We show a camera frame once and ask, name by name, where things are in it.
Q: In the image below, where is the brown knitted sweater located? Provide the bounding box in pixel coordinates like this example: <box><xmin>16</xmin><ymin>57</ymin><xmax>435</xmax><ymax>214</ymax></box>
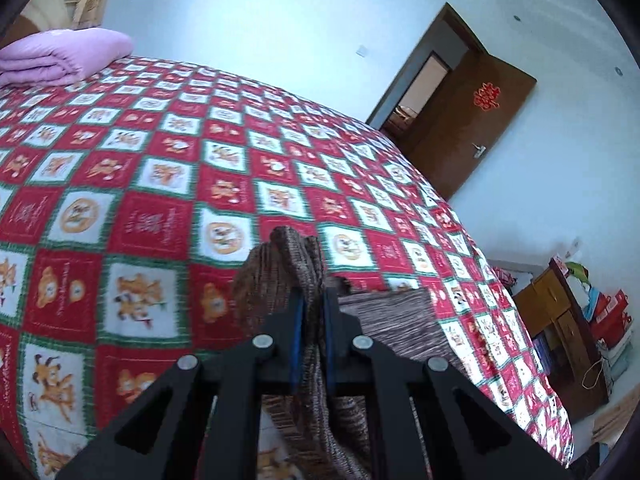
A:
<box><xmin>231</xmin><ymin>226</ymin><xmax>465</xmax><ymax>479</ymax></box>

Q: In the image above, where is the wooden bedside cabinet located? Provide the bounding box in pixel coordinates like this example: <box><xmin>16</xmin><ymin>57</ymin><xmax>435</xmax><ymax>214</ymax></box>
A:
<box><xmin>514</xmin><ymin>260</ymin><xmax>608</xmax><ymax>422</ymax></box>

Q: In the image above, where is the red box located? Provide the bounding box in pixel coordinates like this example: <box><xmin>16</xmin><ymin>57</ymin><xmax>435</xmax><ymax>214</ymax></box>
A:
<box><xmin>590</xmin><ymin>289</ymin><xmax>632</xmax><ymax>350</ymax></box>

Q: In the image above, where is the red patchwork bear bedspread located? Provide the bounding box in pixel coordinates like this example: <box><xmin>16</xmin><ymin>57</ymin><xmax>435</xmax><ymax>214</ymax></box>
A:
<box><xmin>1</xmin><ymin>58</ymin><xmax>574</xmax><ymax>479</ymax></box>

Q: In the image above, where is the brown wooden door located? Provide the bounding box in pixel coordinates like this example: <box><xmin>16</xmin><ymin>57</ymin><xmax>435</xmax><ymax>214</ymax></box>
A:
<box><xmin>397</xmin><ymin>49</ymin><xmax>537</xmax><ymax>202</ymax></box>

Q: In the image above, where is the red double happiness decoration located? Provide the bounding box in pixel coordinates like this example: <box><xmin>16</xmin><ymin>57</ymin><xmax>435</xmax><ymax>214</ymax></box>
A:
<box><xmin>473</xmin><ymin>82</ymin><xmax>501</xmax><ymax>112</ymax></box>

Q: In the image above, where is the folded purple quilt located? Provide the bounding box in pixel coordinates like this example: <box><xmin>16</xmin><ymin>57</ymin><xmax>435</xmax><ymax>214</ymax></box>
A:
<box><xmin>1</xmin><ymin>27</ymin><xmax>134</xmax><ymax>87</ymax></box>

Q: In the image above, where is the cream wooden headboard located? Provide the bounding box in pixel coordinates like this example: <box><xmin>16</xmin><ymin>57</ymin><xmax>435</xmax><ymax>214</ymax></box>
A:
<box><xmin>0</xmin><ymin>0</ymin><xmax>72</xmax><ymax>48</ymax></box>

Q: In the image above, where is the silver door handle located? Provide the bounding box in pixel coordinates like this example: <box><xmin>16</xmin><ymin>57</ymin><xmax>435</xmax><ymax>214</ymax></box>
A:
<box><xmin>472</xmin><ymin>143</ymin><xmax>487</xmax><ymax>159</ymax></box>

